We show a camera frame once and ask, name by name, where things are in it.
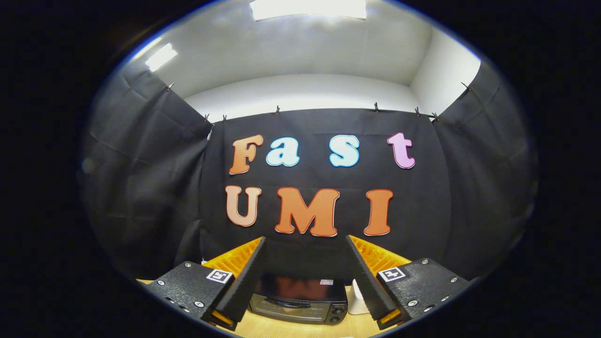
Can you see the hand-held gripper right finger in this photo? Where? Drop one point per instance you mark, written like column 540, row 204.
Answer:
column 366, row 281

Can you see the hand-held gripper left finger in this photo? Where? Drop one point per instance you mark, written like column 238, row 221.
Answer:
column 249, row 281

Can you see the black toaster oven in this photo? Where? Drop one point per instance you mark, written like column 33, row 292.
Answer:
column 296, row 307

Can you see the white pop-up toaster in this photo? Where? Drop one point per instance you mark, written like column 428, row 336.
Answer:
column 357, row 303

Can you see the row of black cloth clips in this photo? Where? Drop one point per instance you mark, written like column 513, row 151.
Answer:
column 376, row 107

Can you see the small ceiling light panel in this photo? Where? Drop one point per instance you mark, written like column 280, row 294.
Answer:
column 161, row 57

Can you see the large ceiling light panel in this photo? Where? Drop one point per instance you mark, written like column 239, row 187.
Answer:
column 305, row 8

